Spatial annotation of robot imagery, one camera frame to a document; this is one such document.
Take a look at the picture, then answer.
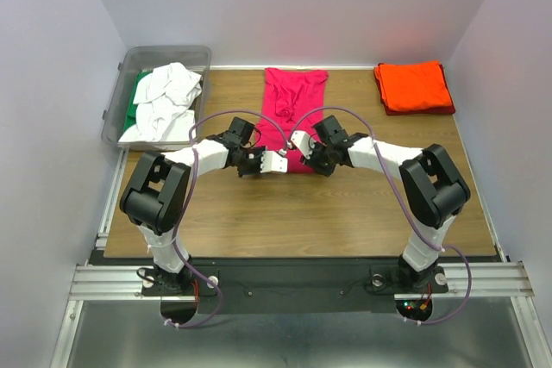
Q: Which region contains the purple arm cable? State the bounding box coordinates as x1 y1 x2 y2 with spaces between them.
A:
291 106 473 328
162 109 291 329

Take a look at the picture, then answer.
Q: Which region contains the clear plastic bin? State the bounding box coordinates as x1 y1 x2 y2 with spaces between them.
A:
101 46 211 151

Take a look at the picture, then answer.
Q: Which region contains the pink t shirt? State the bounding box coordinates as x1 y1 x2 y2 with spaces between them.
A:
254 68 329 174

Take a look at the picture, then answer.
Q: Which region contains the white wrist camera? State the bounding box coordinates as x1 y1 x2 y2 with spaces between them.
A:
290 130 317 159
260 150 288 174

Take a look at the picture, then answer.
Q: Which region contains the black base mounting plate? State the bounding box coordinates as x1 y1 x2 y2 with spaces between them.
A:
141 258 448 319

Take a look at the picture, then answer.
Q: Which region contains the dark red folded t shirt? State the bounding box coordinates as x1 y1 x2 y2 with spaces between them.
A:
373 62 457 116

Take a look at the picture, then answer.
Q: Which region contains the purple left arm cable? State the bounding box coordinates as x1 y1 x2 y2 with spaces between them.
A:
162 109 291 329

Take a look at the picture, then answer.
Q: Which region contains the aluminium frame rail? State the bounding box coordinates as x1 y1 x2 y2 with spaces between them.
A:
69 262 534 301

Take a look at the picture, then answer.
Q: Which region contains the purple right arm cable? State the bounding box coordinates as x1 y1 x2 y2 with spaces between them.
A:
291 106 473 328

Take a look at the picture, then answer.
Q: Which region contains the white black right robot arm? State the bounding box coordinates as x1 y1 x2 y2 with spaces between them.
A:
291 115 471 290

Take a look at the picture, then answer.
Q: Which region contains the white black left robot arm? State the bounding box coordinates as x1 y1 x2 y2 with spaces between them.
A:
119 117 265 296

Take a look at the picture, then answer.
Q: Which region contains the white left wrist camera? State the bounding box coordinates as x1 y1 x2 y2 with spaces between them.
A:
260 150 288 174

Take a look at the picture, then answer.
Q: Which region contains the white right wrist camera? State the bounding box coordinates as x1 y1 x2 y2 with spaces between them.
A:
290 130 317 159

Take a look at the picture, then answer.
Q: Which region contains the small electronics board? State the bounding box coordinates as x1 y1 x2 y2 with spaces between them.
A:
399 299 432 315

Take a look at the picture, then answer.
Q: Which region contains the white t shirt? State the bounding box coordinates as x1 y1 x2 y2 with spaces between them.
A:
118 62 202 144

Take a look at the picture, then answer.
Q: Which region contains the green t shirt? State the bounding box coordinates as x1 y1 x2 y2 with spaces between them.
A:
123 71 152 136

